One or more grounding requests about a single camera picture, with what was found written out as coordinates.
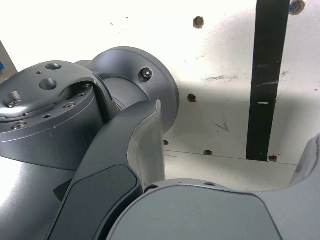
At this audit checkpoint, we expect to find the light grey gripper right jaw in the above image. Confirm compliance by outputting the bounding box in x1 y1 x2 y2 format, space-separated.
106 133 320 240

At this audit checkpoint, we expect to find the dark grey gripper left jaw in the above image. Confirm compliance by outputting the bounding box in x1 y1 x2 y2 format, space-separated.
47 99 166 240

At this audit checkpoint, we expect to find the black tape strip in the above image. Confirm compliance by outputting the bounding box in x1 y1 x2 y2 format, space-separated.
246 0 291 162

